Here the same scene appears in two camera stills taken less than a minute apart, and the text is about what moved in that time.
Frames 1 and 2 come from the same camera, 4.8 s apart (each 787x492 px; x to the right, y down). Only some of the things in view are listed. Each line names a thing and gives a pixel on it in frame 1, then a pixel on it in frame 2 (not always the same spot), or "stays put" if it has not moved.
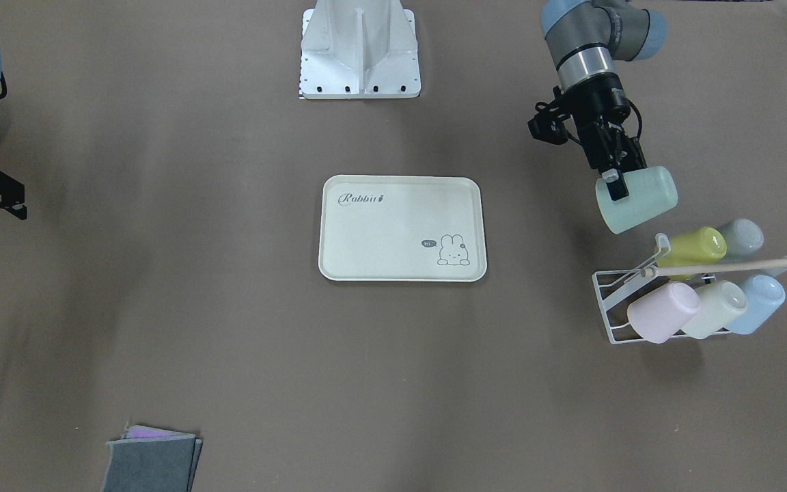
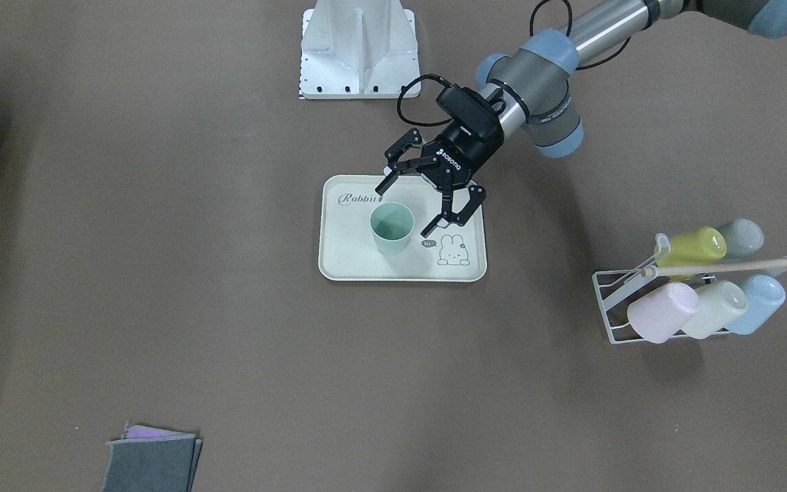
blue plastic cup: (765, 294) stays put
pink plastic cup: (658, 316) stays put
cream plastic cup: (719, 304) stays put
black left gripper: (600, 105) → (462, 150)
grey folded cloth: (148, 459) stays put
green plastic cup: (652, 191) → (391, 223)
